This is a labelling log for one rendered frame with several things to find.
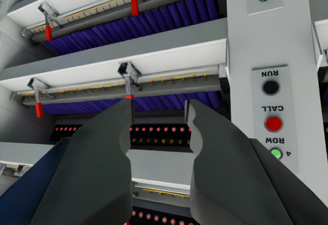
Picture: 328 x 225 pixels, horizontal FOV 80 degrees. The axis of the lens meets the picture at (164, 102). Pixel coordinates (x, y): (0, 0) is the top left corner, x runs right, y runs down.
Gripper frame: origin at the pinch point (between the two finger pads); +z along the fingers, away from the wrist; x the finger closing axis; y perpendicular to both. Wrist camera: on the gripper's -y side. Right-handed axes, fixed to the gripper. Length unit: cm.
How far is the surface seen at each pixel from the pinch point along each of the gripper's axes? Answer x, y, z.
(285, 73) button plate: 15.0, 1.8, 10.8
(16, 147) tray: -32.8, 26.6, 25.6
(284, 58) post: 15.2, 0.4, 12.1
